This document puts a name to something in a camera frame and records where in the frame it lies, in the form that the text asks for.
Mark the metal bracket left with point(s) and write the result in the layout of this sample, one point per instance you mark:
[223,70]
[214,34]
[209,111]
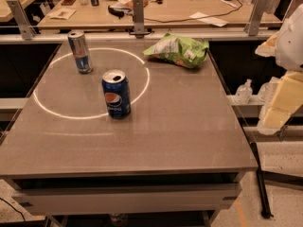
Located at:
[26,30]

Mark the green rice chip bag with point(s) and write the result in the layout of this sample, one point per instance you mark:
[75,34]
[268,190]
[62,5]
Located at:
[179,50]

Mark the clear sanitizer bottle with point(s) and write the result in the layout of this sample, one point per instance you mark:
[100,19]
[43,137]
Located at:
[244,93]
[267,90]

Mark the paper with brown print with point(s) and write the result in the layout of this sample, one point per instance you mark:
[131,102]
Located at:
[61,14]

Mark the blue pepsi can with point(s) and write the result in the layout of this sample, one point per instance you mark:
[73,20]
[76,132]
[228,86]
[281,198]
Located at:
[116,92]

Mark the metal bracket middle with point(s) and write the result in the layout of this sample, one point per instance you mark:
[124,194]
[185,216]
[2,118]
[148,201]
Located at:
[138,19]

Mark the clear sanitizer bottle left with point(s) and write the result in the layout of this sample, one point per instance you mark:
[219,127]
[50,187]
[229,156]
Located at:
[244,93]

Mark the metal bracket right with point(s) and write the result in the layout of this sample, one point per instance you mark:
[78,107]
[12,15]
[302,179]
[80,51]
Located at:
[252,27]

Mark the white drawer under table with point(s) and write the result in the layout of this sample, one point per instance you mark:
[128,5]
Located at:
[137,199]

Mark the black floor stand bar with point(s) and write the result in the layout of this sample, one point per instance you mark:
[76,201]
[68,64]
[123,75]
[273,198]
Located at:
[265,206]

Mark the black sunglasses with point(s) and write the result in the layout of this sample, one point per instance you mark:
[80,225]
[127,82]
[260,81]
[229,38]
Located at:
[117,13]

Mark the clear sanitizer bottle right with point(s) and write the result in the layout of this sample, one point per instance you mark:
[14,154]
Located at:
[267,90]

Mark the white paper sheet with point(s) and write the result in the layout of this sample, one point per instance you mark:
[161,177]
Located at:
[210,20]

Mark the metal bracket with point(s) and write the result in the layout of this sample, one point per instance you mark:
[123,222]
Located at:
[138,19]
[252,27]
[26,30]

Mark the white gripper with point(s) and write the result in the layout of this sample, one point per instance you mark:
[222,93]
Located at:
[292,43]

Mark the silver blue red bull can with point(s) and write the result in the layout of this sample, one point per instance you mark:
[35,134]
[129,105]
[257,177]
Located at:
[80,51]

